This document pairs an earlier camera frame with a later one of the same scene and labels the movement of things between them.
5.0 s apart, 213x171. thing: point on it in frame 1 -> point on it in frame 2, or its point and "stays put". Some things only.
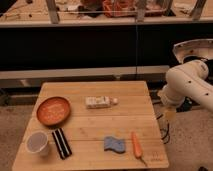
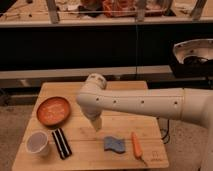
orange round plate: (54, 111) stays put
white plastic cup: (37, 142) stays put
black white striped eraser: (61, 143) stays put
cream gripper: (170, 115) -> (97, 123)
